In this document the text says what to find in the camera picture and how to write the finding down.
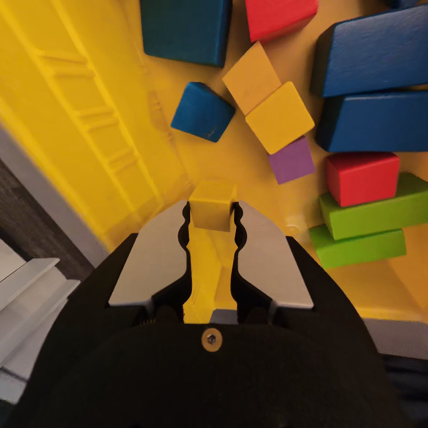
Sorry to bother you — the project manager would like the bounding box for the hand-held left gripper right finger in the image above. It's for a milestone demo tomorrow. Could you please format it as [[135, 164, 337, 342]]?
[[231, 201, 315, 323]]

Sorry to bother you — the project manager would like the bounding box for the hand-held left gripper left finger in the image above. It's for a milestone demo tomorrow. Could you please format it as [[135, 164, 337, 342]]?
[[108, 200, 192, 323]]

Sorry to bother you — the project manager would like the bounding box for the yellow wooden cube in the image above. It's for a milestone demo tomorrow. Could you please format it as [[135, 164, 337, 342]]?
[[222, 41, 282, 116], [188, 181, 238, 233], [245, 81, 316, 155]]

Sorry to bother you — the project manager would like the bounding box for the green wooden block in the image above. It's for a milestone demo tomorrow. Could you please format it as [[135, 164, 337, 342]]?
[[308, 224, 408, 270], [319, 172, 428, 241]]

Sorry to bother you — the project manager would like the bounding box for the purple wooden cube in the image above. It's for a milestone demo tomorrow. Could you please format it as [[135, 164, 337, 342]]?
[[267, 135, 317, 185]]

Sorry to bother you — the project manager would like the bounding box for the red cube block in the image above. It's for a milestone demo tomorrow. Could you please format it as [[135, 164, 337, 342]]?
[[325, 152, 401, 208]]

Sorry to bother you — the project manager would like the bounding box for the dark blue wedge block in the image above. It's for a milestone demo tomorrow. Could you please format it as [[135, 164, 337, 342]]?
[[170, 82, 236, 144]]

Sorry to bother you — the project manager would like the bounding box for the yellow plastic bin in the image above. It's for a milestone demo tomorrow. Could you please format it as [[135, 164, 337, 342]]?
[[0, 0, 428, 325]]

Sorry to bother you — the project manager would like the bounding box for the large blue wooden block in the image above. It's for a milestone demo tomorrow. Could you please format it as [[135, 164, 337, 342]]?
[[140, 0, 233, 69]]

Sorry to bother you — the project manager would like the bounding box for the blue wooden cuboid block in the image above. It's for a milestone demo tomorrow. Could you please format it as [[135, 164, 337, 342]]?
[[309, 5, 428, 99]]

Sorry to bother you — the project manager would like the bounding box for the red wooden block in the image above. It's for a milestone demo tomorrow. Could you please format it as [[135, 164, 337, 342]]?
[[245, 0, 319, 44]]

